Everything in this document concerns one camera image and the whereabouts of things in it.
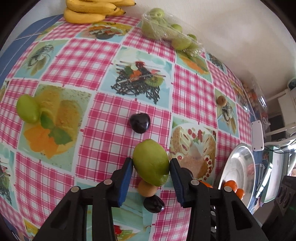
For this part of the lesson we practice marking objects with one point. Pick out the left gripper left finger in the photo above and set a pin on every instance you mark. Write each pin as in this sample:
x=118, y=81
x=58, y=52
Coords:
x=68, y=220

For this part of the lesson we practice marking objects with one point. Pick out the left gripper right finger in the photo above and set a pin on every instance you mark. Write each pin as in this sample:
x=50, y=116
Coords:
x=215, y=214

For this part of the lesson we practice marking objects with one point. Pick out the orange with stem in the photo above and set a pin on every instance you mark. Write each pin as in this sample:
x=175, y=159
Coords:
x=232, y=184

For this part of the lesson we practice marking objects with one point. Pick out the dark plum front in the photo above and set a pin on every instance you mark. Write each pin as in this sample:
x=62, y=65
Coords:
x=154, y=204

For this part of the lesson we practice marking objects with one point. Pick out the dark plum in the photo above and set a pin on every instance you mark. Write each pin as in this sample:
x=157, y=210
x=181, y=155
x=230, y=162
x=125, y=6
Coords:
x=154, y=204
x=188, y=171
x=140, y=122

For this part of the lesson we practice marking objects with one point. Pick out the large green mango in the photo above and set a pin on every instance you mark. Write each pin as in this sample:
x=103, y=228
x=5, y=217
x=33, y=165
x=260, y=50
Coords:
x=151, y=162

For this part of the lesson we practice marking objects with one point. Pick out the bag of small brown fruits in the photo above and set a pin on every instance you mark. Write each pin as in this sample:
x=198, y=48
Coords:
x=257, y=101

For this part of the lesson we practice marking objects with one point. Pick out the bag of green fruits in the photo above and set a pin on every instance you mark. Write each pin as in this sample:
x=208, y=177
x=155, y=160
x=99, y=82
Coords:
x=160, y=25

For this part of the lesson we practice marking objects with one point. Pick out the silver metal bowl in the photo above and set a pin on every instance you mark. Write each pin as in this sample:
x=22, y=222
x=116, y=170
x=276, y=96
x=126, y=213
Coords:
x=239, y=167

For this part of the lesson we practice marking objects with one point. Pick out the brown kiwi fruit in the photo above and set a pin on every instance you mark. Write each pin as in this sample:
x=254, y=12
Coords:
x=146, y=190

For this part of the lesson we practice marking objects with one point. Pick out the white power adapter box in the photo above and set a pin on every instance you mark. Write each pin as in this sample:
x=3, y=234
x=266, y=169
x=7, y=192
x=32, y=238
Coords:
x=257, y=136

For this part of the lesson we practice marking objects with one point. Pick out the small brown fruit far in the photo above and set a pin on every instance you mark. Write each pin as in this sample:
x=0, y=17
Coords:
x=221, y=101

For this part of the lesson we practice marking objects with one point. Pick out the pink checkered tablecloth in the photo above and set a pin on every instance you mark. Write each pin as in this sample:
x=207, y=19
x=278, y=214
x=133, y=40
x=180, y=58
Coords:
x=88, y=80

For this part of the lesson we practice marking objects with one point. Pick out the blue plaid cloth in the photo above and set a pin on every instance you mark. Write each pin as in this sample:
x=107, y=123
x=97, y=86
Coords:
x=22, y=42

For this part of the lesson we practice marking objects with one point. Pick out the yellow banana bunch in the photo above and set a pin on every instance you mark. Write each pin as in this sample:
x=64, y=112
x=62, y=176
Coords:
x=89, y=12

